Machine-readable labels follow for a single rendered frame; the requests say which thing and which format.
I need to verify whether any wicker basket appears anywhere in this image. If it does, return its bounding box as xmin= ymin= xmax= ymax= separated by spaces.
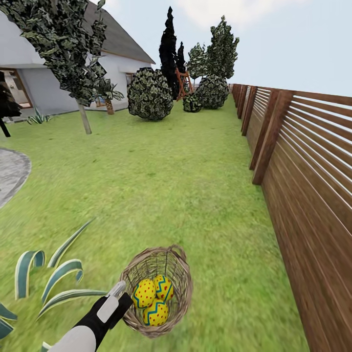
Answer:
xmin=117 ymin=244 xmax=193 ymax=340

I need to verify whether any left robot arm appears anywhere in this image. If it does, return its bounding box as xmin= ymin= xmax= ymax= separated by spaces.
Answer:
xmin=47 ymin=281 xmax=133 ymax=352

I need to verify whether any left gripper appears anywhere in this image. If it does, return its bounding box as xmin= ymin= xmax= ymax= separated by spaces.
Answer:
xmin=110 ymin=292 xmax=133 ymax=330

